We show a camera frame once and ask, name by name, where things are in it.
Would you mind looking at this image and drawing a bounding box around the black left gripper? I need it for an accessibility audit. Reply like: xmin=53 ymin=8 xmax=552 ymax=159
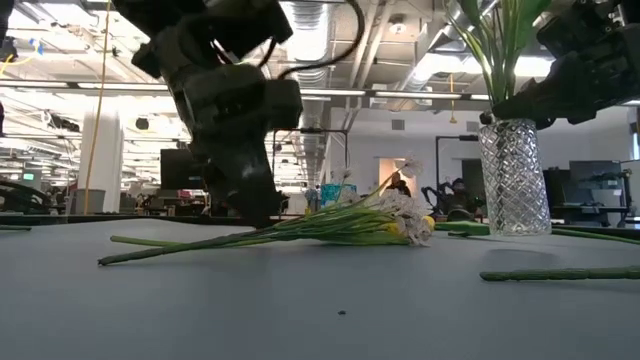
xmin=167 ymin=62 xmax=305 ymax=227

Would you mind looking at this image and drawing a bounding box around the lit doorway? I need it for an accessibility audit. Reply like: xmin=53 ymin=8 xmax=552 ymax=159
xmin=378 ymin=157 xmax=418 ymax=199

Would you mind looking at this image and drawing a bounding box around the blue glass vase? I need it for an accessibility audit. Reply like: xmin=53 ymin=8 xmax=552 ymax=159
xmin=319 ymin=183 xmax=359 ymax=209

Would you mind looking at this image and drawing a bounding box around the clear glass vase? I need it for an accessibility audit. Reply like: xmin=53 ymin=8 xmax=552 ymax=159
xmin=477 ymin=117 xmax=553 ymax=238

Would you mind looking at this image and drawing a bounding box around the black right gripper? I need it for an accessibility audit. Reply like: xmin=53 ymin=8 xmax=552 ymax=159
xmin=479 ymin=0 xmax=640 ymax=131

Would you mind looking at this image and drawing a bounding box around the black rig frame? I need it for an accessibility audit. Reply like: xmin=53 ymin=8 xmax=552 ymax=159
xmin=271 ymin=127 xmax=350 ymax=201
xmin=434 ymin=135 xmax=481 ymax=171

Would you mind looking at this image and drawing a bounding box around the white pillar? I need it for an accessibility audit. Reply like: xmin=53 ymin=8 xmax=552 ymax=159
xmin=79 ymin=107 xmax=125 ymax=216

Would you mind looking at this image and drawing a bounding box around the person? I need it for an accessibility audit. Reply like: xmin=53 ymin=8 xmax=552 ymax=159
xmin=387 ymin=171 xmax=412 ymax=199
xmin=439 ymin=177 xmax=484 ymax=222

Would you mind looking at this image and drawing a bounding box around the desk with monitors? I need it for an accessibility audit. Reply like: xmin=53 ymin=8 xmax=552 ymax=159
xmin=542 ymin=158 xmax=634 ymax=227

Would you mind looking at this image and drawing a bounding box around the grey trash bin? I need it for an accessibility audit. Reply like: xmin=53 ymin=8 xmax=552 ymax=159
xmin=73 ymin=188 xmax=107 ymax=216

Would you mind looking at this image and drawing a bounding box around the black monitor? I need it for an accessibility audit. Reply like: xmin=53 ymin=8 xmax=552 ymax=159
xmin=159 ymin=148 xmax=206 ymax=192

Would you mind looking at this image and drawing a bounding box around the yellow tulip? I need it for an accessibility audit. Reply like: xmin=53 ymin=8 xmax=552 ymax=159
xmin=422 ymin=214 xmax=640 ymax=246
xmin=110 ymin=219 xmax=406 ymax=250

